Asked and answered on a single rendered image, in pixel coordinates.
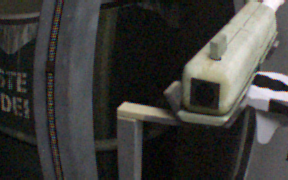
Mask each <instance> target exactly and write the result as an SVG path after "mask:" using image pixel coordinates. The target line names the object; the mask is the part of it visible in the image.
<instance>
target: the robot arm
mask: <svg viewBox="0 0 288 180"><path fill-rule="evenodd" d="M245 93H246V97H247V96H251V98H250V100H249V101H248V104H247V105H250V106H251V107H255V110H256V112H255V113H256V125H257V126H256V128H257V131H256V133H257V141H258V143H260V145H261V144H262V145H264V144H267V143H268V142H269V141H270V139H271V138H272V136H273V134H274V133H275V131H276V130H277V129H278V128H281V127H283V128H285V127H287V126H288V74H283V73H282V74H278V73H274V72H268V73H264V72H257V73H256V75H255V77H254V79H253V84H252V85H250V86H249V87H248V89H247V91H246V92H245ZM286 161H288V155H287V158H286Z"/></svg>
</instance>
